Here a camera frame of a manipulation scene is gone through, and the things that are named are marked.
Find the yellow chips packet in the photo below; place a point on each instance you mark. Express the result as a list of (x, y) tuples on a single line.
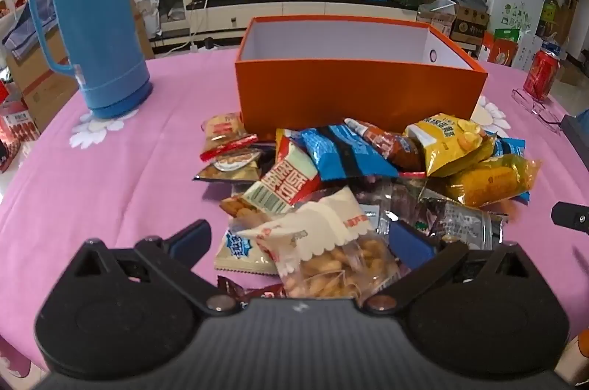
[(446, 141)]

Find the white red label snack packet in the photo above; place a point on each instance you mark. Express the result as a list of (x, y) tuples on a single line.
[(280, 183)]

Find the golden yellow snack packet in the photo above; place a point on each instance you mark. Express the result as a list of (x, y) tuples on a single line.
[(492, 180)]

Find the orange green gift carton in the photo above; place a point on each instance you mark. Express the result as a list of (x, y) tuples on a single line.
[(502, 49)]

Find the clear peanut packet white top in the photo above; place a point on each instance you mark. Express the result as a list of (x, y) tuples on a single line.
[(331, 252)]

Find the white tv stand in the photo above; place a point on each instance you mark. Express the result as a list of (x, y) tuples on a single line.
[(313, 10)]

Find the red printed carton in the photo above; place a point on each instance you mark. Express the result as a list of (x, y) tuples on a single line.
[(16, 127)]

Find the dark red snack packet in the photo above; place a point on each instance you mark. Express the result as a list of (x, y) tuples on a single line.
[(251, 291)]

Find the small blue snack packet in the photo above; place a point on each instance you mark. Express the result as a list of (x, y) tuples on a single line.
[(510, 147)]

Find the red orange cracker packet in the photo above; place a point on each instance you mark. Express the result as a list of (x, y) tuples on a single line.
[(225, 132)]

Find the blue thermos flask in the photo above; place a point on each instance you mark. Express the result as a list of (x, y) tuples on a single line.
[(96, 26)]

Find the red soda can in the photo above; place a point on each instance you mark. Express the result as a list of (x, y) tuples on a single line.
[(543, 72)]

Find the eyeglasses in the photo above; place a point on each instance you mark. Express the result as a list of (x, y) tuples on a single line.
[(538, 109)]

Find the dark nut packet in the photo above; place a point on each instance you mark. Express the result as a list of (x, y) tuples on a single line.
[(230, 168)]

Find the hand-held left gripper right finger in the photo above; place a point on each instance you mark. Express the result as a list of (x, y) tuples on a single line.
[(409, 245)]

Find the cardboard box with blue bag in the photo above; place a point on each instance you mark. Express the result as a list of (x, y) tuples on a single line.
[(37, 86)]

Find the clear silver snack packet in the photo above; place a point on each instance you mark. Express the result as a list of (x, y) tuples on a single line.
[(386, 206)]

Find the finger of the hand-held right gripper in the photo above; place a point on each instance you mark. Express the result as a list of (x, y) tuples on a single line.
[(573, 215)]

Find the pink tablecloth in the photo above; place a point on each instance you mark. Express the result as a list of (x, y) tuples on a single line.
[(138, 187)]

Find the blue black snack packet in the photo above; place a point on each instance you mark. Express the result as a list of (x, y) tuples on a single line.
[(340, 150)]

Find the red brown sausage packet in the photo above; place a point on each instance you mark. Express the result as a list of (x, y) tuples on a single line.
[(389, 143)]

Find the orange cardboard box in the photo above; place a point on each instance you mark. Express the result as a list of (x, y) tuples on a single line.
[(359, 95)]

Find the white blue star packet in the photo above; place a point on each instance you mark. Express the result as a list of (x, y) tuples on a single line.
[(237, 255)]

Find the silver dark snack packet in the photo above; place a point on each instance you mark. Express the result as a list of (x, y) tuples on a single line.
[(460, 220)]

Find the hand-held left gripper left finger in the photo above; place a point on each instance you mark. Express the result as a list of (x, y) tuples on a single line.
[(191, 236)]

